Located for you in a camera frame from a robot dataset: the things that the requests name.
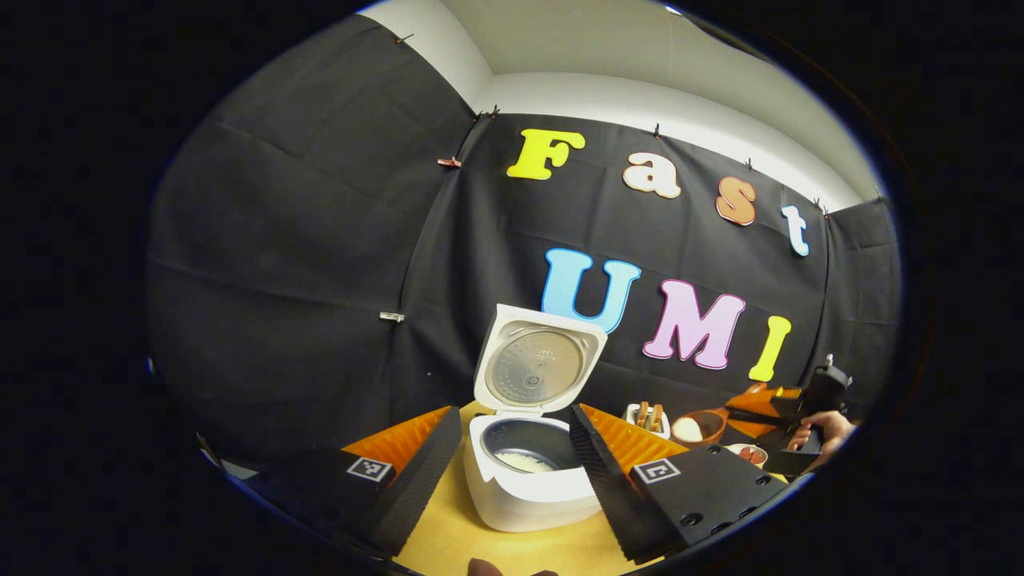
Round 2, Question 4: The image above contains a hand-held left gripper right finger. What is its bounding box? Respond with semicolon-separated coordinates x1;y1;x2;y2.
570;402;789;565

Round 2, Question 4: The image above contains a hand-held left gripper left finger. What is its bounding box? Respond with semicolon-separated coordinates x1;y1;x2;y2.
240;406;465;558

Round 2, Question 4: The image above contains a brown wooden spoon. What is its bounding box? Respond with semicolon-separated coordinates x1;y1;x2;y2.
670;406;741;449

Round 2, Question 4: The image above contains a white rice cooker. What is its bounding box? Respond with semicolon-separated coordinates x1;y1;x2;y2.
464;302;609;533

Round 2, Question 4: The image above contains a white round plate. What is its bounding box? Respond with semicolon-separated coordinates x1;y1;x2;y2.
724;442;769;469

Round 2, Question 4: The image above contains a white toaster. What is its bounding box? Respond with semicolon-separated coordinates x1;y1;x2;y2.
622;402;671;439

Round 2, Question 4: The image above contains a black backdrop cloth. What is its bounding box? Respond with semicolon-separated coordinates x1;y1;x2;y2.
146;12;903;473

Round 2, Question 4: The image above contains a row of black cloth clips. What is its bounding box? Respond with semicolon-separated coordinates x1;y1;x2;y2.
398;34;829;215

